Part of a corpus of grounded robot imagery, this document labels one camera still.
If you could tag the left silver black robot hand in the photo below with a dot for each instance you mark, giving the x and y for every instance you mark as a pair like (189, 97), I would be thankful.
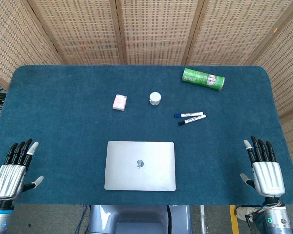
(9, 179)

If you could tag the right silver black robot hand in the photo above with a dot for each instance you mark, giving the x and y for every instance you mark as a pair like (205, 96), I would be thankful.
(268, 178)

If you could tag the silver laptop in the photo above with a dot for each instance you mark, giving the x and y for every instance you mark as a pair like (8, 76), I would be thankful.
(127, 170)

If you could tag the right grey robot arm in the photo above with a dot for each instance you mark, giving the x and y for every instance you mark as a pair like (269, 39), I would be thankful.
(277, 220)

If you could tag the white sneaker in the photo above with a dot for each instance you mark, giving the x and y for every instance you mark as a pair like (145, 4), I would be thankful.
(241, 212)

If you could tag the white table leg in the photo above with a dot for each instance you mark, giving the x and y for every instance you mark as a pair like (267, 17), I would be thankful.
(202, 219)

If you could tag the blue felt table cover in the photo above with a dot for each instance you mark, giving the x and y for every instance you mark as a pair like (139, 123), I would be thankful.
(63, 109)

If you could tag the white marker black cap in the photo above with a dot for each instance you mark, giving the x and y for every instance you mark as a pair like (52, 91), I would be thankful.
(193, 119)

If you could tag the white marker blue cap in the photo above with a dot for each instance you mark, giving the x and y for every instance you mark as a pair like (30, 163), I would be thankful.
(190, 114)

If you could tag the green cylindrical snack can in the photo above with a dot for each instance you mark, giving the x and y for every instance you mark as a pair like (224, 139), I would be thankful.
(200, 78)

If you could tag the grey robot torso base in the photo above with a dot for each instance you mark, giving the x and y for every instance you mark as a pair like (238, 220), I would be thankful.
(136, 219)

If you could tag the pink tissue pack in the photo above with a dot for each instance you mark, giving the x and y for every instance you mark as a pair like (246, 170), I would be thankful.
(119, 103)

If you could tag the small white jar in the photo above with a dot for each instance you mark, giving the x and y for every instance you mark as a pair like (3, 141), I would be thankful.
(155, 98)

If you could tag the woven bamboo folding screen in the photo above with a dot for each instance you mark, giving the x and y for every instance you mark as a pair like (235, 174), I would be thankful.
(156, 31)

